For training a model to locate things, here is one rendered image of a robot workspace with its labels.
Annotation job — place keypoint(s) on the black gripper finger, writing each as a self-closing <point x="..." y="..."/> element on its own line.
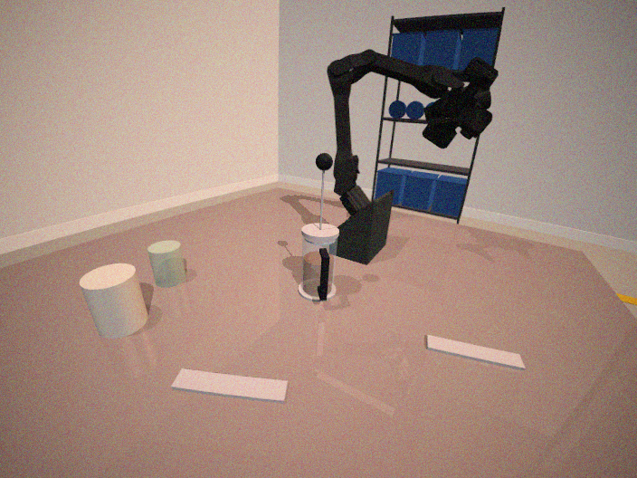
<point x="481" y="75"/>
<point x="445" y="129"/>

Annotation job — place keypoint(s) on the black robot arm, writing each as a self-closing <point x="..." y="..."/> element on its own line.
<point x="430" y="80"/>

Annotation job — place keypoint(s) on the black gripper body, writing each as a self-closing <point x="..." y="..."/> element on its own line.
<point x="456" y="104"/>

